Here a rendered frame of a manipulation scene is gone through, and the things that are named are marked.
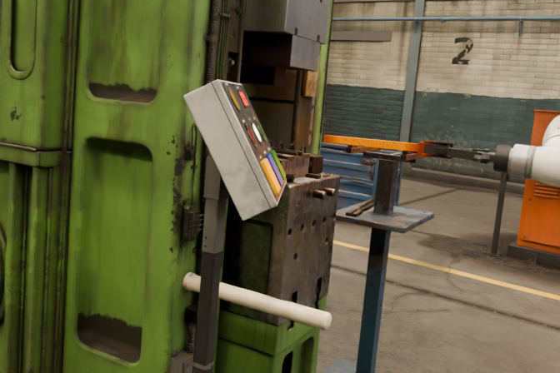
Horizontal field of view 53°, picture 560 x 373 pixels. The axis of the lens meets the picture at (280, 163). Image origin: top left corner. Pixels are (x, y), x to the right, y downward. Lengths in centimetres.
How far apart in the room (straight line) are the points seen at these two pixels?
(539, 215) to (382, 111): 530
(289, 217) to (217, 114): 67
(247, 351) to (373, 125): 836
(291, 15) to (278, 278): 80
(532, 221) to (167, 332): 393
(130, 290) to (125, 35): 78
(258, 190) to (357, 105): 914
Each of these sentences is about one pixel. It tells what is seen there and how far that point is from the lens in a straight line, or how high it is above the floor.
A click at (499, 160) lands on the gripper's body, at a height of 106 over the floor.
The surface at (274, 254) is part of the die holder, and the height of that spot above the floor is 69.
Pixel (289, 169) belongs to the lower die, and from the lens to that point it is 181.
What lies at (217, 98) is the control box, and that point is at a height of 116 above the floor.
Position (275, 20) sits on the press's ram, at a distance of 173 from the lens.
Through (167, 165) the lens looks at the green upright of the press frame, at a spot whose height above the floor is 96.
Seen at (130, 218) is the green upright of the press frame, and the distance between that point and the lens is 180.
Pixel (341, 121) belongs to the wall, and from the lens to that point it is 1038.
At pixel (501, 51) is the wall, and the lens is 943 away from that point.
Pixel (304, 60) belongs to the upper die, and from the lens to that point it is 183.
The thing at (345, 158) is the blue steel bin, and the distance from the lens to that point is 563.
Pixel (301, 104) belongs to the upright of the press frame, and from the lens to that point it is 215.
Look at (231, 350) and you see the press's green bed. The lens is 197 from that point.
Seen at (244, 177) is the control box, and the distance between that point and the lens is 114.
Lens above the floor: 118
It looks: 7 degrees down
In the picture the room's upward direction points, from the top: 5 degrees clockwise
